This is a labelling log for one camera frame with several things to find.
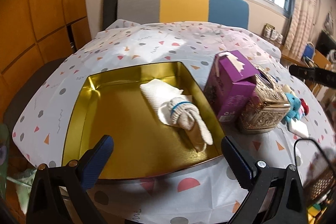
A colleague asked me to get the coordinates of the red strawberry sock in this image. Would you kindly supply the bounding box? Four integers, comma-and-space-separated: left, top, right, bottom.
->
300, 98, 309, 115

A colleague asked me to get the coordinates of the blue plush elephant toy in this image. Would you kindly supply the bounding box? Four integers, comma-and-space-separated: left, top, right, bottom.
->
284, 93, 302, 123

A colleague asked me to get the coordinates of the white tissue packet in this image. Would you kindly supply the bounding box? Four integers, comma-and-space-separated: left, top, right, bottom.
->
288, 119, 309, 138

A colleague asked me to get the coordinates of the cream knit cloth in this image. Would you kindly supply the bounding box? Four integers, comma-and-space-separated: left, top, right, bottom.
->
139, 81, 214, 146

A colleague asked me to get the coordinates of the blue chair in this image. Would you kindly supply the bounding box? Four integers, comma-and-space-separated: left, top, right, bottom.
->
301, 42, 315, 61

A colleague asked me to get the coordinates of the wooden side table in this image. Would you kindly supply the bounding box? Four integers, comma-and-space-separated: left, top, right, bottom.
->
264, 38, 331, 71

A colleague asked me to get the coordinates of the right beige curtain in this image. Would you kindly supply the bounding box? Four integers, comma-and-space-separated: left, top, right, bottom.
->
284, 0, 317, 59

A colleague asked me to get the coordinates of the gold ornate tissue box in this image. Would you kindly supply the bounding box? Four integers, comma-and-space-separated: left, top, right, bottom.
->
239, 65, 290, 134

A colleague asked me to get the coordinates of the purple tissue box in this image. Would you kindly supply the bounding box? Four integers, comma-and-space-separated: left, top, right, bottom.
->
204, 50, 260, 123

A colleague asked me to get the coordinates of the gold metal tin tray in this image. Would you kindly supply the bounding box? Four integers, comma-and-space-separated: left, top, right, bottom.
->
62, 61, 224, 182

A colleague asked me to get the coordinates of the white folded towel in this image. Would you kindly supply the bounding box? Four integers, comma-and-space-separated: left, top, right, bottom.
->
140, 79, 193, 126

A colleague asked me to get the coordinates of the grey yellow blue sofa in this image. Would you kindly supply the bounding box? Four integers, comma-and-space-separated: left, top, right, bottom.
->
117, 0, 249, 29

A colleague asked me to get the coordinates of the orange wooden cabinet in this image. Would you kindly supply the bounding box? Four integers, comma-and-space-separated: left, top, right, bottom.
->
1, 0, 91, 114

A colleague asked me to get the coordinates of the black rolled mat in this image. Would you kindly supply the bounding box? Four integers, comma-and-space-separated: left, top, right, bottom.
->
102, 0, 118, 30

